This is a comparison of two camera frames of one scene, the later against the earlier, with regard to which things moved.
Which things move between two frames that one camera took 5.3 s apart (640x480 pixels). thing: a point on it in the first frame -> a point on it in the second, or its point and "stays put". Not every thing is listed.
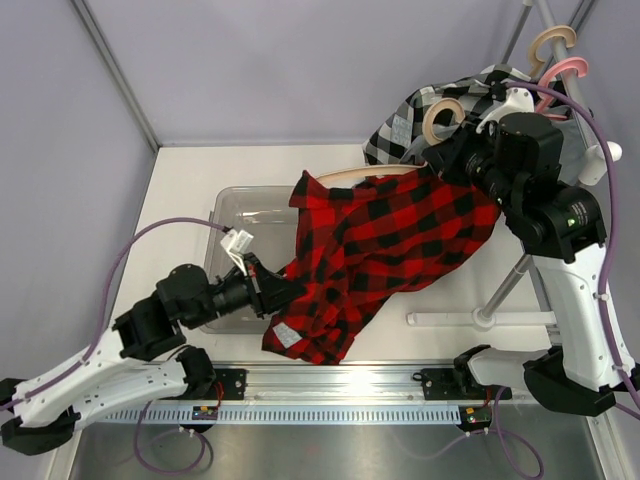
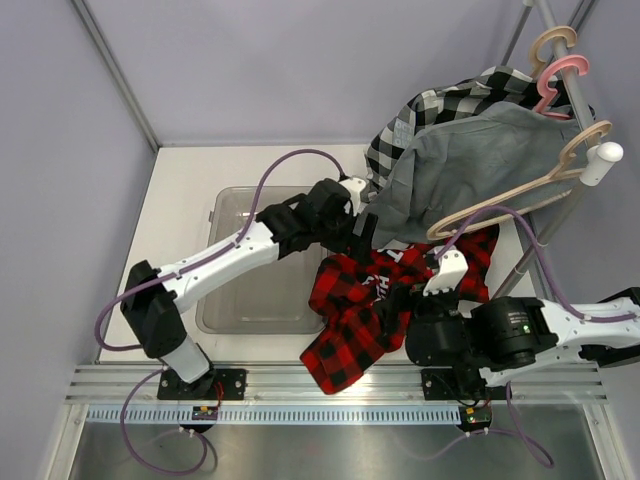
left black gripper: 268,291 -> 359,245
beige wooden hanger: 429,135 -> 573,153
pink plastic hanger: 575,63 stays put
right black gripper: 447,156 -> 418,305
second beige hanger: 569,35 stays put
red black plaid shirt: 357,246 -> 362,299
